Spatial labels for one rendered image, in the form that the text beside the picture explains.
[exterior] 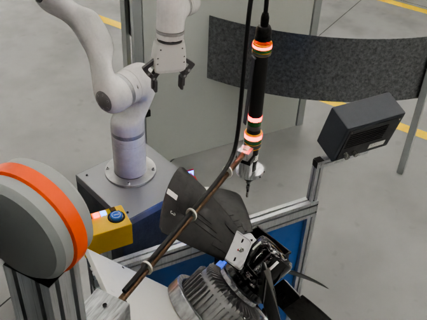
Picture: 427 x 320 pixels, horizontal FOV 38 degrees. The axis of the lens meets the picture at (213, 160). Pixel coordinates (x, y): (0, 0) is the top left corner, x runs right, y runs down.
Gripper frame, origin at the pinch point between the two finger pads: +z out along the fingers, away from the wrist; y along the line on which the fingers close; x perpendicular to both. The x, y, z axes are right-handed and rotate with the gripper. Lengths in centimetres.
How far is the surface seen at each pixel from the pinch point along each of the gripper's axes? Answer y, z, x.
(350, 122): -64, 16, 10
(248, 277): -4, 29, 58
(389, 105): -82, 14, 6
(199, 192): 5.4, 9.2, 43.4
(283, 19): -122, 39, -146
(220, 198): -9.4, 26.6, 26.0
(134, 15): -28, 28, -136
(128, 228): 16.6, 40.3, 15.7
